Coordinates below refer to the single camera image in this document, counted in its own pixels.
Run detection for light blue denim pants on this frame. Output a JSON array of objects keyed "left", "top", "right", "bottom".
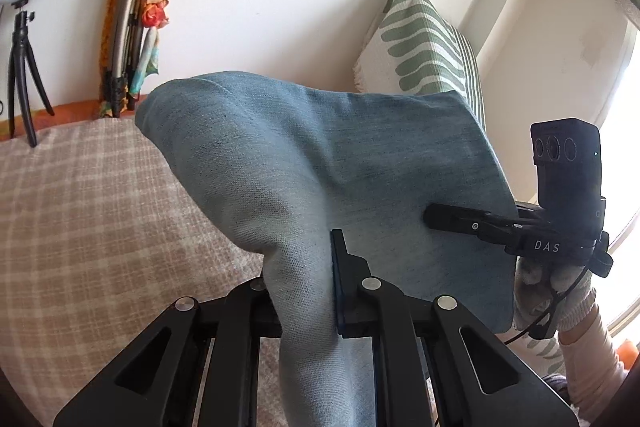
[{"left": 135, "top": 70, "right": 519, "bottom": 427}]

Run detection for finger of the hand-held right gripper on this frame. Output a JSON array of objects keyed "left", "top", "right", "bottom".
[
  {"left": 423, "top": 203, "right": 523, "bottom": 245},
  {"left": 514, "top": 201, "right": 544, "bottom": 221}
]

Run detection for person's right forearm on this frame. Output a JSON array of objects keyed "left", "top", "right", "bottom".
[{"left": 556, "top": 299, "right": 634, "bottom": 409}]

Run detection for folded silver tripod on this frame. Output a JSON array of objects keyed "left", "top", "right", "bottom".
[{"left": 102, "top": 0, "right": 154, "bottom": 118}]

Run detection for beige checked blanket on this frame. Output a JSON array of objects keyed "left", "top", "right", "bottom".
[{"left": 0, "top": 117, "right": 282, "bottom": 410}]

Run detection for small black tripod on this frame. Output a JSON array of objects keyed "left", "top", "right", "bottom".
[{"left": 5, "top": 9, "right": 56, "bottom": 149}]

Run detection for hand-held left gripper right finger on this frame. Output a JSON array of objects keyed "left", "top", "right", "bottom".
[{"left": 330, "top": 229, "right": 581, "bottom": 427}]

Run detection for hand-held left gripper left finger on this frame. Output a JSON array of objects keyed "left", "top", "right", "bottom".
[{"left": 52, "top": 277, "right": 284, "bottom": 427}]

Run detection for person's right hand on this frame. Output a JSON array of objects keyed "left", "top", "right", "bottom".
[{"left": 511, "top": 254, "right": 599, "bottom": 344}]

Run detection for green white patterned cushion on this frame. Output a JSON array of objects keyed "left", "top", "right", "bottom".
[{"left": 353, "top": 0, "right": 489, "bottom": 138}]

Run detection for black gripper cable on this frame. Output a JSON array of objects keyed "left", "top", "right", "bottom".
[{"left": 497, "top": 264, "right": 592, "bottom": 348}]

